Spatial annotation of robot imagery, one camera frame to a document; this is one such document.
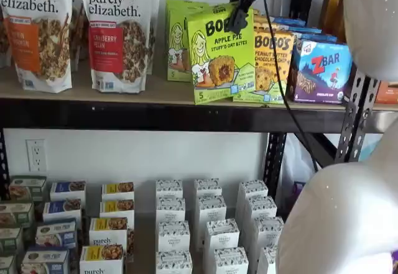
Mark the green oatmeal box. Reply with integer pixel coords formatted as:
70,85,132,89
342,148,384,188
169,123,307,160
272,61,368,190
0,227,24,255
9,176,47,203
0,255,18,274
0,202,35,229

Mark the black cable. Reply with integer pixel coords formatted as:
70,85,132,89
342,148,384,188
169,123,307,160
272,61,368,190
261,0,320,172

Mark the orange snack box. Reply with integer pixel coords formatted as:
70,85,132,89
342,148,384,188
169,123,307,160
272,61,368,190
321,0,346,40
374,81,398,104

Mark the white wall outlet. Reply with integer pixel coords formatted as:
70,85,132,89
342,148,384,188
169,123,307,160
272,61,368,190
25,139,48,173

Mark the orange label granola bag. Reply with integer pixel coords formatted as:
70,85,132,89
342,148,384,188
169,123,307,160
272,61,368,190
0,0,74,94

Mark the blue label oatmeal box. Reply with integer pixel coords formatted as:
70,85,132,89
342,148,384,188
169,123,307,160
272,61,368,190
49,180,87,207
42,198,83,228
21,247,71,274
35,219,78,250

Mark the yellow label granola box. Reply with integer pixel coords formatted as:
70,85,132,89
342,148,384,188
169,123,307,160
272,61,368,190
101,182,135,203
89,217,134,250
99,199,135,222
80,245,126,274

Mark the grey shelf board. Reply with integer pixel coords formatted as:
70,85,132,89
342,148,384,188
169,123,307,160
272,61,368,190
0,174,293,274

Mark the black metal shelf rack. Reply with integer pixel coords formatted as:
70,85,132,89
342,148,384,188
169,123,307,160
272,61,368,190
366,76,394,134
0,0,376,216

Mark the blue Zbar box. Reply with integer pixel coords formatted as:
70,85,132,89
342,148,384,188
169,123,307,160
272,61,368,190
285,39,354,104
292,31,338,43
270,15,307,28
279,24,323,35

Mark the light wooden shelf board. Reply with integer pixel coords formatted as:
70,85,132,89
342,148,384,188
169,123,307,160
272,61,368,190
373,102,398,112
0,59,348,107

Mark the red label granola bag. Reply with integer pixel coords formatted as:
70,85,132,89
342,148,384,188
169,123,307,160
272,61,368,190
81,0,153,94

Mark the white patterned carton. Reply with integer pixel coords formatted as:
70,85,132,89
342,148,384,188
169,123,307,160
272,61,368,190
242,196,277,240
213,247,249,274
195,195,227,244
236,180,269,219
155,197,187,224
257,245,280,274
155,250,193,274
250,216,286,256
203,218,240,256
193,178,223,222
157,221,191,253
155,180,184,201

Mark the white plastic sheet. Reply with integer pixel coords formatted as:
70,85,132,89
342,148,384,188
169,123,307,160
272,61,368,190
279,133,383,194

